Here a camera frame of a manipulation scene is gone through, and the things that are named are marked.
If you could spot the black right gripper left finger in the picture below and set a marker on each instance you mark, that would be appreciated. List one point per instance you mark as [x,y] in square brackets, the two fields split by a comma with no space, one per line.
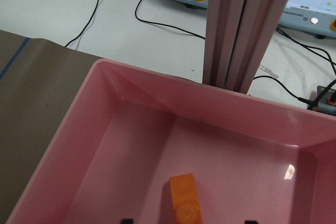
[127,221]

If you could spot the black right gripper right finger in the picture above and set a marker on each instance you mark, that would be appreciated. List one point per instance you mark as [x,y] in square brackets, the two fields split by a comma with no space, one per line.
[251,222]

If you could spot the orange block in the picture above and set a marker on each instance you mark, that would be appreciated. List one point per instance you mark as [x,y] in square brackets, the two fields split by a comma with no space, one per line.
[185,200]

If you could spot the pink plastic box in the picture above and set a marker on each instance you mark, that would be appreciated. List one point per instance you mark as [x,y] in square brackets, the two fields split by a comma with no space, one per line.
[129,130]

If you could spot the grey connector box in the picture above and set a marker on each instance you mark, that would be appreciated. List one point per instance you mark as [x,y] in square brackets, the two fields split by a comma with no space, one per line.
[323,105]

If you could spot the right teach pendant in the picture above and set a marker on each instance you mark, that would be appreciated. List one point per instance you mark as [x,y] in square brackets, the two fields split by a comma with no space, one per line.
[313,16]

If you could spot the aluminium frame post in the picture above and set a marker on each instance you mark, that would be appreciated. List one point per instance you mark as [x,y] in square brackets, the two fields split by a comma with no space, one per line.
[238,33]

